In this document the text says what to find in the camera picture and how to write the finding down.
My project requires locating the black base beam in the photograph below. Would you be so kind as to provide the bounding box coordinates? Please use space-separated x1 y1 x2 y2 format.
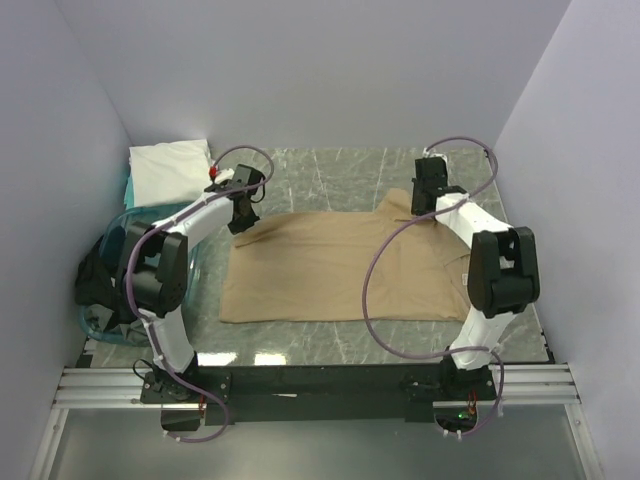
140 359 498 426

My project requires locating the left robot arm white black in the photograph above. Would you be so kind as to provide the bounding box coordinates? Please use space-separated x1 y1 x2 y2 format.
117 164 268 402

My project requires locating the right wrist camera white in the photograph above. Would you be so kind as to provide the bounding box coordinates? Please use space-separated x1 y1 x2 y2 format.
422 148 448 162

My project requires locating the teal transparent plastic basket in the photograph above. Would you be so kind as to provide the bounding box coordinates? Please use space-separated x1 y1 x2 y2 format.
78 203 186 347

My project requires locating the folded white t shirt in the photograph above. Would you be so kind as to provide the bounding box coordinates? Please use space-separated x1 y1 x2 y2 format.
129 139 212 207

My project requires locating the black t shirt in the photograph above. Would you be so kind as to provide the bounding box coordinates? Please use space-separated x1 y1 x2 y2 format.
74 238 119 332

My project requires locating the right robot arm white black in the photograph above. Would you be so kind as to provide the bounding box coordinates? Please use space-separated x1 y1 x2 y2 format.
411 155 540 399

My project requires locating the aluminium rail frame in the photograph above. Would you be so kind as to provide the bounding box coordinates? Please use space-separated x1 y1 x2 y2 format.
31 363 604 479

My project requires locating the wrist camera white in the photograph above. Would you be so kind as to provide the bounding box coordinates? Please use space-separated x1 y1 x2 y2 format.
422 148 448 162
209 166 234 184

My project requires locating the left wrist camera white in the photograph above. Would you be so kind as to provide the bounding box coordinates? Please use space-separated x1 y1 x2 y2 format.
209 166 234 184

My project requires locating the folded teal t shirt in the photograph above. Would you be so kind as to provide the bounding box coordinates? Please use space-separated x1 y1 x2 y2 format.
123 174 135 210

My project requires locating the beige t shirt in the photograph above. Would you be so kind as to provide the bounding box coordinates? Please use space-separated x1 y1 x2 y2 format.
219 188 470 324

